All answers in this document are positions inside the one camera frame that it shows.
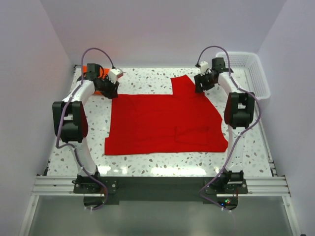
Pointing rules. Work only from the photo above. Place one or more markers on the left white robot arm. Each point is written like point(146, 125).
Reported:
point(70, 121)

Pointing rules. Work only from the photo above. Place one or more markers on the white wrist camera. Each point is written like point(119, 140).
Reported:
point(114, 74)
point(203, 66)

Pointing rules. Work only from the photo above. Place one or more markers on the aluminium rail frame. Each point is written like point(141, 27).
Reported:
point(257, 187)

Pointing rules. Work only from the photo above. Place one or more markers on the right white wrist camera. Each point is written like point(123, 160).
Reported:
point(203, 66)

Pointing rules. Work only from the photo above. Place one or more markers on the folded orange t shirt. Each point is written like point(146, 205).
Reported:
point(98, 92)

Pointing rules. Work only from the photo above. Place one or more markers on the red t shirt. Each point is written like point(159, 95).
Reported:
point(183, 121)

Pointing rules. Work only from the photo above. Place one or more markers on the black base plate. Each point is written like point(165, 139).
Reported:
point(113, 190)

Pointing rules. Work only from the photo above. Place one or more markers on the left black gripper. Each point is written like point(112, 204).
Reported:
point(112, 92)

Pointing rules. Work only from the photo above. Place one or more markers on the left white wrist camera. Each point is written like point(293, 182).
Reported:
point(114, 74)

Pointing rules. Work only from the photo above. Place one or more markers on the white plastic basket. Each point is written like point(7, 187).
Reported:
point(247, 72)

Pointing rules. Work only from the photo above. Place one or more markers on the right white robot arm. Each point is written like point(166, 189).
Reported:
point(238, 116)

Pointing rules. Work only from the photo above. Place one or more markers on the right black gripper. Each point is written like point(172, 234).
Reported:
point(199, 89)

